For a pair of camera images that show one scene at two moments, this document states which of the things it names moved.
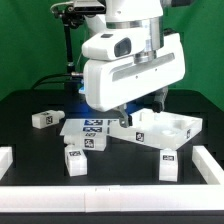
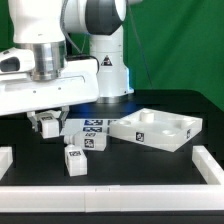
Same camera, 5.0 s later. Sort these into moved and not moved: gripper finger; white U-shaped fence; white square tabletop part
Moved: gripper finger
Not moved: white square tabletop part; white U-shaped fence
